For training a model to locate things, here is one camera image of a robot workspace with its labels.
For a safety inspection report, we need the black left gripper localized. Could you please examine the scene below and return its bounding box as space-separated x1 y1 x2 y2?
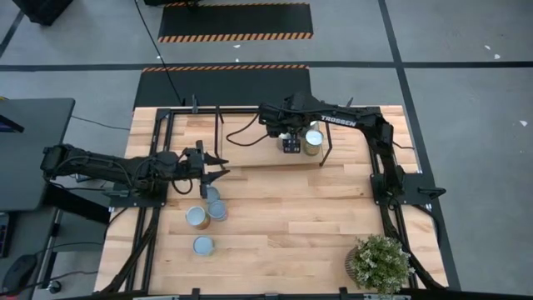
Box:
182 139 232 200

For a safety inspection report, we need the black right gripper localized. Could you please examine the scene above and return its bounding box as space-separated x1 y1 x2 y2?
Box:
258 99 311 154

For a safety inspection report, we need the white corn label can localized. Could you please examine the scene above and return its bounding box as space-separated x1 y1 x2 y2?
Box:
276 132 292 152

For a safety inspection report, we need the chicken soup can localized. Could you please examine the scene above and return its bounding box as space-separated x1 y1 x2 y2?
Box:
204 186 221 205

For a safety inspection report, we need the oranges label can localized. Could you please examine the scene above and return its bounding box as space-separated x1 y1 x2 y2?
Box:
301 128 325 158

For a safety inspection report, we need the teal label tin can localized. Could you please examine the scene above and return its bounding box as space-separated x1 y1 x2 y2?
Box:
207 199 229 223

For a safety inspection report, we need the wooden shelf with black legs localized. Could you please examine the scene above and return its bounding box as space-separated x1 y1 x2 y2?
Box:
213 99 334 172

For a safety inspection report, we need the orange-brown sided tin can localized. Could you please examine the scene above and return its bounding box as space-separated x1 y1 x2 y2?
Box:
185 205 211 231

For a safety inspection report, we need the black hazard-striped floor mat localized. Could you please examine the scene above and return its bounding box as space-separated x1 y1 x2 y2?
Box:
132 63 313 112
157 2 314 44

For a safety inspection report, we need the blue-grey sided tin can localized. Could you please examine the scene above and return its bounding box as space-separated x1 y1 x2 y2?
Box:
192 235 215 257

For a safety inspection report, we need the black desk support beam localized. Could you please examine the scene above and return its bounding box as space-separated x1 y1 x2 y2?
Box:
43 182 112 225

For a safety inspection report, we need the potted green plant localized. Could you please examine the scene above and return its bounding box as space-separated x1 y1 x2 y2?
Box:
344 234 416 297

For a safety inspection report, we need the black desk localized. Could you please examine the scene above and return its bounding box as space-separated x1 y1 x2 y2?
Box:
0 97 76 213

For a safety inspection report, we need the grey side desk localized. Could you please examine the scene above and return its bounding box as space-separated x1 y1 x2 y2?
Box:
0 206 63 300

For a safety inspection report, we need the dark monitor on desk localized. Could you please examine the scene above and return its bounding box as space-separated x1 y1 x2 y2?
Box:
0 114 25 134

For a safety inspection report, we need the dark keyboard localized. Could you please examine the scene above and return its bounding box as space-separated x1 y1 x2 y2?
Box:
0 211 12 258

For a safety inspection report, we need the black computer mouse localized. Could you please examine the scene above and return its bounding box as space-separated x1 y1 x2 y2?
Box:
2 253 38 293

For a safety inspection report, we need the black box on floor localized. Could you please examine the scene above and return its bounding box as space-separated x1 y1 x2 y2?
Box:
11 0 75 27

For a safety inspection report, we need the black looped camera cable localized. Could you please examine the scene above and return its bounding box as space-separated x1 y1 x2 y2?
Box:
224 112 271 148

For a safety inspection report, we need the black aluminium table frame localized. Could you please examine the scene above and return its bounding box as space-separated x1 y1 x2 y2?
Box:
99 106 449 300

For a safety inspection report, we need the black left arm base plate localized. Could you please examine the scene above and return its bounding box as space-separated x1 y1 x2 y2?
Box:
108 182 170 208

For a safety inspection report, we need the thin black floor cable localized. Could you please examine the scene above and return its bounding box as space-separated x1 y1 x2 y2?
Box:
69 115 131 132

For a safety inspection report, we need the long black floor cable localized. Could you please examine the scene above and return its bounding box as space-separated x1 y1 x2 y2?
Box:
133 0 187 106

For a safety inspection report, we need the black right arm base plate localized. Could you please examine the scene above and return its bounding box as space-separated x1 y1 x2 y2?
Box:
371 172 446 206

